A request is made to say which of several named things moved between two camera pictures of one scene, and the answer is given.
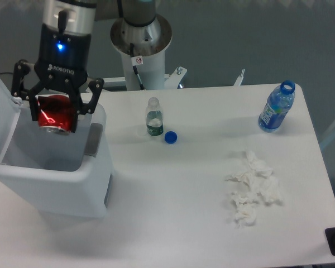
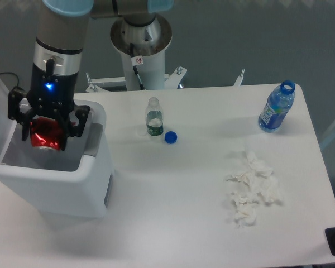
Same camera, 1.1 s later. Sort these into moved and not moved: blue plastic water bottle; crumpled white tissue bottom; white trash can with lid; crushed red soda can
Moved: crushed red soda can
Not moved: white trash can with lid; blue plastic water bottle; crumpled white tissue bottom
